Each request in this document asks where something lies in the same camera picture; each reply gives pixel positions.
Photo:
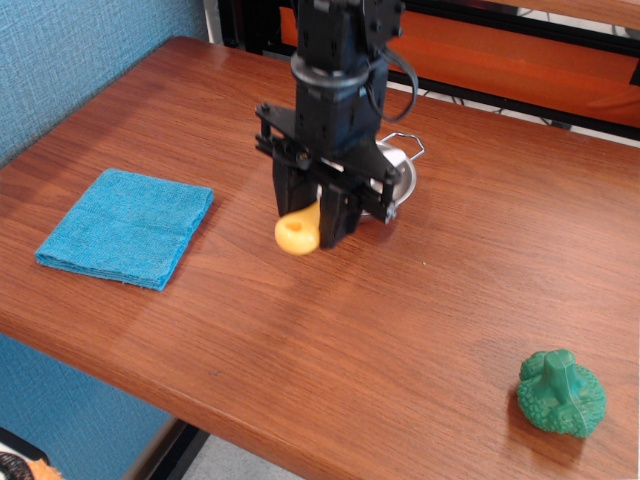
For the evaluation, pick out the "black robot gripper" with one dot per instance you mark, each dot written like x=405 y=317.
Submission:
x=336 y=116

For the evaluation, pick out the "yellow handled toy knife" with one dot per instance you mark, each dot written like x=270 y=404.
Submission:
x=297 y=233

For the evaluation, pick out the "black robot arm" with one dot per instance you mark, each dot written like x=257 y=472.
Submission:
x=343 y=35

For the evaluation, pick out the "orange fuzzy object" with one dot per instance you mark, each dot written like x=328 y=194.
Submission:
x=40 y=470

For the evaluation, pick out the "blue folded cloth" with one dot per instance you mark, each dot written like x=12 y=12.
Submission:
x=129 y=228

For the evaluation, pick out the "green toy broccoli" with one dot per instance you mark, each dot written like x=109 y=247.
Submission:
x=557 y=395

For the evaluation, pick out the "orange panel with black frame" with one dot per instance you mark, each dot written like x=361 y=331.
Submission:
x=561 y=73

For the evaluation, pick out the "black table leg frame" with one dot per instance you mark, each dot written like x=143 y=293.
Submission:
x=170 y=453

